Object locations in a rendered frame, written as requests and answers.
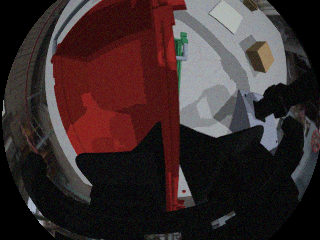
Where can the tan rectangular block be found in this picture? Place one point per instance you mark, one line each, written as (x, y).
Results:
(260, 55)

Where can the green plastic tray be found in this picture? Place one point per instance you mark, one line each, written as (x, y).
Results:
(178, 45)

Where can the small brown cardboard box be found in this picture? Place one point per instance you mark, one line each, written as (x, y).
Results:
(250, 5)

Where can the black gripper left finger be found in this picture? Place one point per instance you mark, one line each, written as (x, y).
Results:
(144, 164)

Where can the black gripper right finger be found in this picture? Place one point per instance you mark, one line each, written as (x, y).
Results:
(202, 156)

